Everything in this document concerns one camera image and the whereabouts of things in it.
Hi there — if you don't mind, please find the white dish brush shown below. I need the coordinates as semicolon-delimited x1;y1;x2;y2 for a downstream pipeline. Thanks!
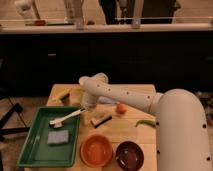
49;108;86;128

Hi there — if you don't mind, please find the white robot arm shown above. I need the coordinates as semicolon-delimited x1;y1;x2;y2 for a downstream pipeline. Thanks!
79;73;212;171

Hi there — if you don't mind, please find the light blue cloth piece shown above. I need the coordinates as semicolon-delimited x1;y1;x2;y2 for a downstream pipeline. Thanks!
98;97;118;104

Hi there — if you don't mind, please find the orange tomato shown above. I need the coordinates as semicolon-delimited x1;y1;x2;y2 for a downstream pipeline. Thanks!
116;103;127;114

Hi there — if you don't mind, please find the orange bowl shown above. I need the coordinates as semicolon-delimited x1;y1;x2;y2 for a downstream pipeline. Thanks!
80;134;113;168

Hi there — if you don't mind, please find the blue sponge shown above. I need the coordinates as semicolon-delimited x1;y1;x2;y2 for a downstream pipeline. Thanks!
47;130;69;145

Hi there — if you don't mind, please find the green plastic tray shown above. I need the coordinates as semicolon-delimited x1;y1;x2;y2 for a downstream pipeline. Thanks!
17;107;80;168

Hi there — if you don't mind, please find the green pepper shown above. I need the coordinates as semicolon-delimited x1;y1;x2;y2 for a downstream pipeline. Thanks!
135;120;156;128

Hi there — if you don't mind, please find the dark purple bowl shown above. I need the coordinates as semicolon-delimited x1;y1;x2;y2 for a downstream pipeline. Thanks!
115;141;144;171

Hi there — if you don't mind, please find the black chair base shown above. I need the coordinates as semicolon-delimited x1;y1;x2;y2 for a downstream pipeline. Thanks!
0;103;29;142

